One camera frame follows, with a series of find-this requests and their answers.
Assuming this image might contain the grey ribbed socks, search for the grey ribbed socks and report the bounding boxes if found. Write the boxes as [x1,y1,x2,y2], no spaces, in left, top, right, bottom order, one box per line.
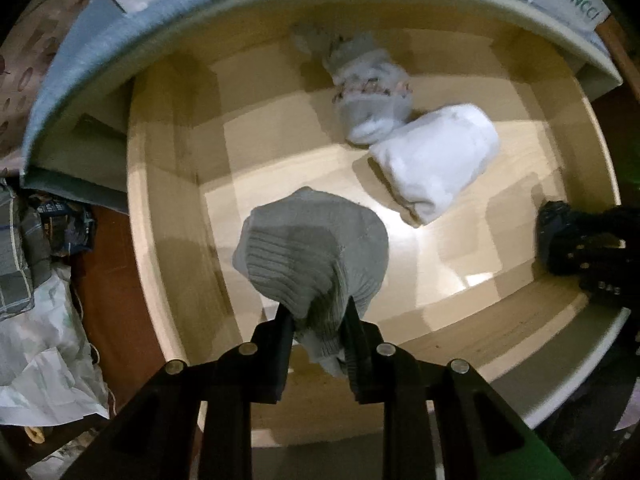
[232,186,390,377]

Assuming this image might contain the white socks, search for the white socks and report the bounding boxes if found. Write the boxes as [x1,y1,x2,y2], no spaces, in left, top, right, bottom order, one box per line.
[369,103,500,224]

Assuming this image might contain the grey floral knit socks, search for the grey floral knit socks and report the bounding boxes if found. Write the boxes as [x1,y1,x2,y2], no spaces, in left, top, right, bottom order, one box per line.
[292,24,412,146]

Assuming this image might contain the wooden drawer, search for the wooden drawer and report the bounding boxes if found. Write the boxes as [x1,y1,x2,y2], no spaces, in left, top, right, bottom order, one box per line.
[124,0,633,449]

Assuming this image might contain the white plastic bag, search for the white plastic bag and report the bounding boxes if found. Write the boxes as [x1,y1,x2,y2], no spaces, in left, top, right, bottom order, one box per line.
[1,266,110,427]

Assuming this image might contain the grey plaid cloth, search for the grey plaid cloth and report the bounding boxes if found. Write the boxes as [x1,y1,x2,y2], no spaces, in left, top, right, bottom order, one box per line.
[0,179,51,321]

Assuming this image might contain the beige leaf pattern curtain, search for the beige leaf pattern curtain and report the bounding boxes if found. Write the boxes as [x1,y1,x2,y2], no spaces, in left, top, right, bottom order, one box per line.
[1,0,89,176]

